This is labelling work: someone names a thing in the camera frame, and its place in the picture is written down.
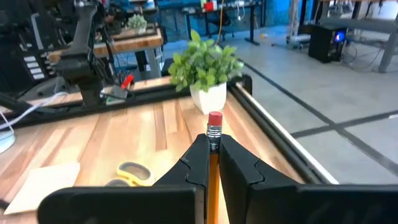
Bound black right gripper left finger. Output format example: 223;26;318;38
37;133;211;224

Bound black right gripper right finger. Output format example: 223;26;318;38
219;134;398;224

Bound orange pencil with red eraser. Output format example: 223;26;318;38
206;111;224;224

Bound grey office desk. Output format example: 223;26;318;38
320;0;398;74

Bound black office desk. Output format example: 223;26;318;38
182;0;265;47

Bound yellow sticky note pad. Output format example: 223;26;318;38
3;161;81;215

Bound white mug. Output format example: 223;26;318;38
0;129;16;156

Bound green plant in white pot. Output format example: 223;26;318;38
167;29;245;115

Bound black computer with blue light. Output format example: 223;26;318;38
307;24;347;64

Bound wooden workbench table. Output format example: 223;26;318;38
48;26;165;65

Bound small green potted plant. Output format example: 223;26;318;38
126;14;148;35

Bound black box with white labels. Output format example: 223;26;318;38
0;12;55;93

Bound yellow-handled scissors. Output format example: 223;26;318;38
104;161;156;188

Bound black aluminium table frame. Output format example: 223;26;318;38
0;73;340;185

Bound red clamp handle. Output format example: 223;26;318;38
120;74;136;91

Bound white lamp cable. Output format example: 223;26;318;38
0;91;68;131

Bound black frame clamp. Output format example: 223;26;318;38
238;73;253;96

